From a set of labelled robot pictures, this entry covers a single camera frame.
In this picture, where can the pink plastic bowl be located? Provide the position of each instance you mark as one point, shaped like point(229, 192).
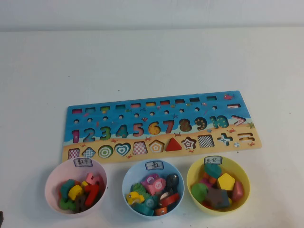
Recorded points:
point(52, 190)

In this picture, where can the paper label on blue bowl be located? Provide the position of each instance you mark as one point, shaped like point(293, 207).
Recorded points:
point(154, 165)

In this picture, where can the dark grey wooden star piece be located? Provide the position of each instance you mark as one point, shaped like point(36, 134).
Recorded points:
point(217, 198)

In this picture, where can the paper label on pink bowl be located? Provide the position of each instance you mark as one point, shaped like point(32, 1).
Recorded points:
point(83, 162)

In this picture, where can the blue plastic bowl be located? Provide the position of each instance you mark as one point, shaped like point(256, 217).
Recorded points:
point(133, 174)

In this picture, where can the teal wooden number piece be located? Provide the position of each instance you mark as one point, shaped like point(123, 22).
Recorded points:
point(67, 186)

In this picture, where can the paper label on yellow bowl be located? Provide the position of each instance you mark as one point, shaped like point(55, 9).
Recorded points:
point(212, 160)

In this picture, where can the yellow plastic bowl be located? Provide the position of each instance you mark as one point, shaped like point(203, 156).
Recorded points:
point(241, 173)

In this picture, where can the teal wooden oval piece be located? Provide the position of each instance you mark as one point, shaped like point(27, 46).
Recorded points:
point(212, 169)

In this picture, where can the pink wooden fish letter print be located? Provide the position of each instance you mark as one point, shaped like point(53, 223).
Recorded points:
point(148, 181)

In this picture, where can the pink wooden number piece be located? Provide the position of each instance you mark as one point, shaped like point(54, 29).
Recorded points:
point(93, 178)

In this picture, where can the magenta wooden shape piece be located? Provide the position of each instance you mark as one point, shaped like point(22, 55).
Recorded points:
point(207, 183)

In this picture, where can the orange wooden shape piece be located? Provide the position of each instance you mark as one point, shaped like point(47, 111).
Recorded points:
point(207, 177)

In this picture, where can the green wooden circle piece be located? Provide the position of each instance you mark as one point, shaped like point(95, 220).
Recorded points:
point(199, 192)

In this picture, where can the orange wooden fish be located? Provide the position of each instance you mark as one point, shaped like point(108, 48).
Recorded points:
point(161, 211)

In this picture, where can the yellow wooden number piece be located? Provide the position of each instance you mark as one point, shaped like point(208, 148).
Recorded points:
point(75, 192)

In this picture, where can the pink wooden fish number five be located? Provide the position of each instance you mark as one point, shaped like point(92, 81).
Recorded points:
point(158, 186)

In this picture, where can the green striped wooden fish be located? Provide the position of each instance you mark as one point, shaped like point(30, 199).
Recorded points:
point(140, 189)

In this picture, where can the colourful wooden puzzle board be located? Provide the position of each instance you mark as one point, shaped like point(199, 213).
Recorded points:
point(114, 111)

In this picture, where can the brown wooden number eight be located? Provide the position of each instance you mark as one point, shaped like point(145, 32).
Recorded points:
point(80, 203)

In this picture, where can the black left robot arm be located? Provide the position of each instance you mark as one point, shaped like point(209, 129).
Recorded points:
point(1, 219)

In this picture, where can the green wooden number piece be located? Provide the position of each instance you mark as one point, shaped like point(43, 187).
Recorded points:
point(65, 204)

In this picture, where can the yellow wooden pentagon piece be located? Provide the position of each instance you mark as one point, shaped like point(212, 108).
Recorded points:
point(226, 182)

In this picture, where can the teal wooden fish with number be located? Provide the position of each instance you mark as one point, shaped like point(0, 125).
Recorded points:
point(150, 202)

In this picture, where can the red wooden triangle piece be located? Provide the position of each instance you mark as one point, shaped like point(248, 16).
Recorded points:
point(174, 146)

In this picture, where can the pink wooden trapezoid piece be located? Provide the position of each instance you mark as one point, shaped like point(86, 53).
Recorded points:
point(238, 192)

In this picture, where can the red wooden number seven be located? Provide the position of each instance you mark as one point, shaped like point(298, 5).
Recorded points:
point(92, 193)

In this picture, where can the black wooden fish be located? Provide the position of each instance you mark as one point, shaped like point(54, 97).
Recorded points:
point(172, 181)

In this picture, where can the yellow wooden fish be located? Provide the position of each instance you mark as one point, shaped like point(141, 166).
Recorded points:
point(134, 198)

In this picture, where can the plain teal wooden fish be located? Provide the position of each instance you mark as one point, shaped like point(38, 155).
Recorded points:
point(142, 210)

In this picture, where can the red wooden fish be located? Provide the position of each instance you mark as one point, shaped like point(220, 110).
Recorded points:
point(169, 200)

